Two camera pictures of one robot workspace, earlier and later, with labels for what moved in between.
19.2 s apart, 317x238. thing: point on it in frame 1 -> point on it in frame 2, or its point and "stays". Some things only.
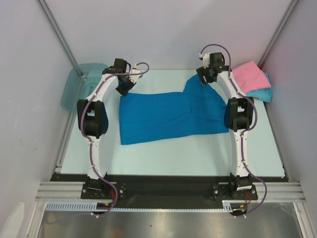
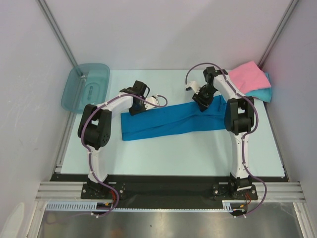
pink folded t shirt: [250, 77] stays
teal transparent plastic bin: [79, 82] stays
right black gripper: [202, 75] -> [201, 99]
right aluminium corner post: [278, 32] stays
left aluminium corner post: [58, 31] stays
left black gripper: [125, 92] -> [133, 112]
